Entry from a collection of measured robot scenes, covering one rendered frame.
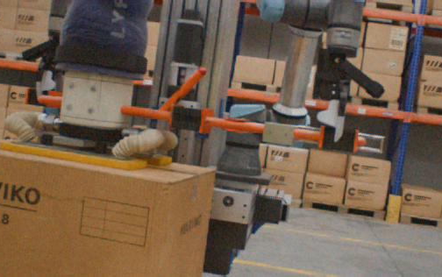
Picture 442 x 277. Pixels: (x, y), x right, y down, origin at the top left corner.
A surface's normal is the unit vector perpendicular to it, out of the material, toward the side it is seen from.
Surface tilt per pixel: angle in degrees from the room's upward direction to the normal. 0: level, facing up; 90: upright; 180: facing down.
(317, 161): 90
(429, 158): 90
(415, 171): 90
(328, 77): 89
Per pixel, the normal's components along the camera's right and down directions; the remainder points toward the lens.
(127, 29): 0.65, -0.15
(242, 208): -0.13, 0.04
